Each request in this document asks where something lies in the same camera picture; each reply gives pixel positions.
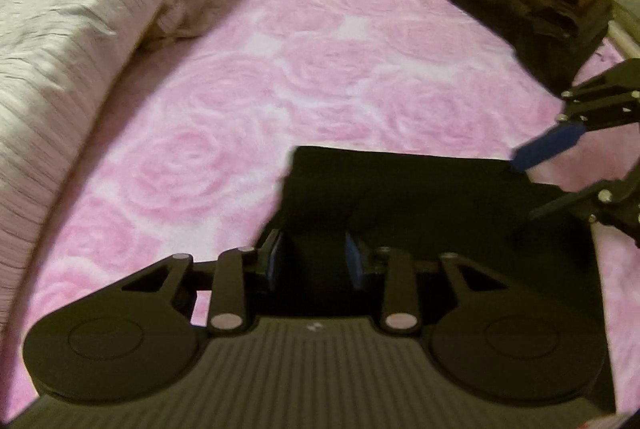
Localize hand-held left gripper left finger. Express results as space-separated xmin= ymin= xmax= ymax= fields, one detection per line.
xmin=120 ymin=229 xmax=283 ymax=335

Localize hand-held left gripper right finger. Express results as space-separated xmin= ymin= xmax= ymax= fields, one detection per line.
xmin=345 ymin=231 xmax=506 ymax=335

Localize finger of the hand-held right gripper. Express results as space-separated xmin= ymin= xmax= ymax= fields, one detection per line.
xmin=512 ymin=58 xmax=640 ymax=172
xmin=530 ymin=174 xmax=640 ymax=250

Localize black pants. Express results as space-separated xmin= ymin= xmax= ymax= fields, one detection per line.
xmin=255 ymin=146 xmax=601 ymax=325

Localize dark folded clothes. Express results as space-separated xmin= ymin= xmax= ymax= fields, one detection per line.
xmin=445 ymin=0 xmax=616 ymax=95

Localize pink rose blanket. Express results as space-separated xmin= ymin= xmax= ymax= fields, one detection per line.
xmin=0 ymin=0 xmax=640 ymax=415

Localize white striped pillow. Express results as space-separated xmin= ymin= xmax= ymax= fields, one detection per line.
xmin=0 ymin=0 xmax=256 ymax=330

